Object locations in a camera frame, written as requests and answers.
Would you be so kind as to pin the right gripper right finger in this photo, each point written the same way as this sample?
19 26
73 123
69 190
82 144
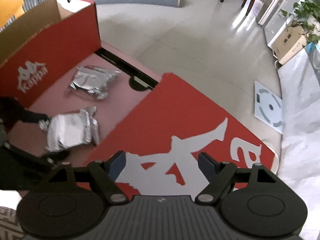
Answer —
219 176

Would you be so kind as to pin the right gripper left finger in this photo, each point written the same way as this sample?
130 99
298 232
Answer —
103 175

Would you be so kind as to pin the red Kappa box lid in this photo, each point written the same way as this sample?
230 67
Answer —
164 134

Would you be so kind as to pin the silver foil pouch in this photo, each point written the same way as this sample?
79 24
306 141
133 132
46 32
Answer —
70 130
92 82

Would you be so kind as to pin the red cardboard shoe box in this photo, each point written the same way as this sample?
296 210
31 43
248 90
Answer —
44 44

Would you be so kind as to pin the white bathroom scale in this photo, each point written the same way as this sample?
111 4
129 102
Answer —
268 107

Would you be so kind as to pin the white marble tv cabinet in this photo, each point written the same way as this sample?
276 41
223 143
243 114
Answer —
299 161

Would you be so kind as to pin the brown cardboard carton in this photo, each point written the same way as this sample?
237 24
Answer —
290 42

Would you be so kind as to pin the yellow plastic chair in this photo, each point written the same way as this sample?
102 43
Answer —
10 11

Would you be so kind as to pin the green potted vine plant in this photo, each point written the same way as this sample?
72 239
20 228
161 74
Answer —
305 15

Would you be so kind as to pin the silver refrigerator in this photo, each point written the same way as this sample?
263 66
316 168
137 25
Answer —
271 2

